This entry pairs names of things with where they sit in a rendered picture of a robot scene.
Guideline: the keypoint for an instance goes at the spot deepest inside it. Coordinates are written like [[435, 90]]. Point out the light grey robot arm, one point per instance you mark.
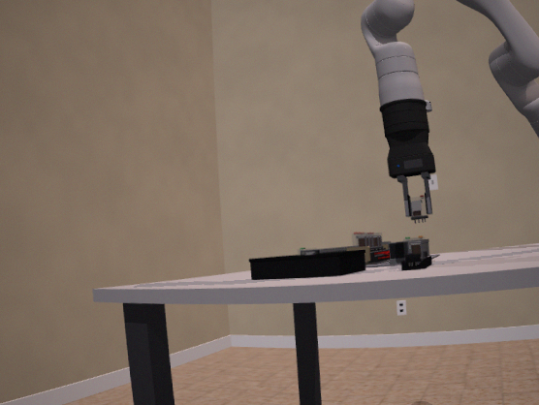
[[514, 64]]

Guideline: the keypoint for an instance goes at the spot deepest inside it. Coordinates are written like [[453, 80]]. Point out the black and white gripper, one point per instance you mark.
[[404, 112]]

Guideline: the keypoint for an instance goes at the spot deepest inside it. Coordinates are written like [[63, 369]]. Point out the grey relay with green button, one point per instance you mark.
[[308, 251]]

